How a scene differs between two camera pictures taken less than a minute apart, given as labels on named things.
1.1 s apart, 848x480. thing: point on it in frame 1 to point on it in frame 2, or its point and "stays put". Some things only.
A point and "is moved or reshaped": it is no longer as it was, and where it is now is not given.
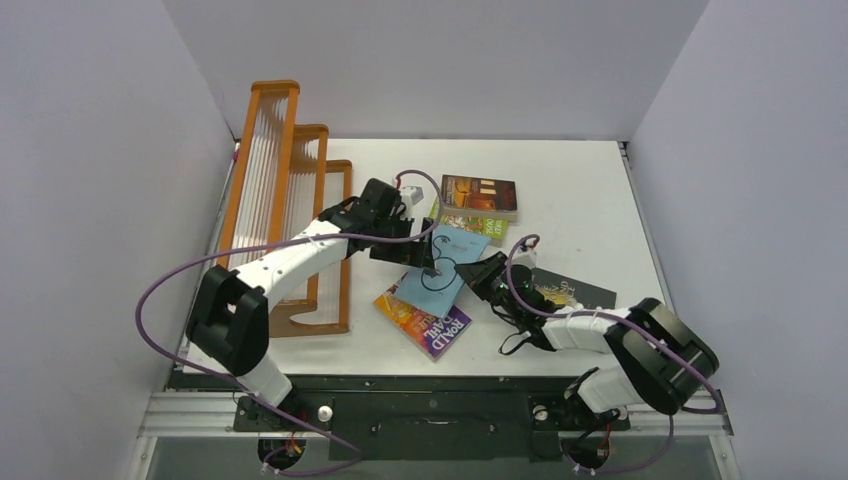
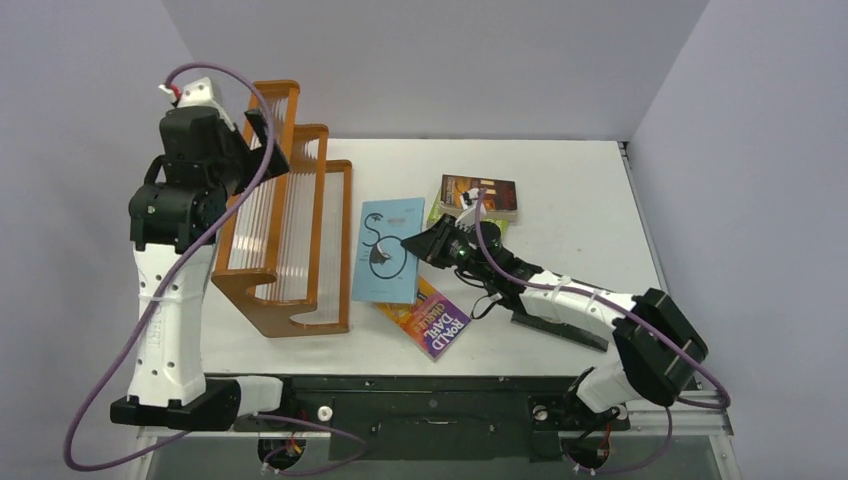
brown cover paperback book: x=479 y=199 stays put
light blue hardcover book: x=438 y=294 is moved or reshaped
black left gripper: x=409 y=253 to x=232 y=139
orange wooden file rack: x=284 y=183 stays put
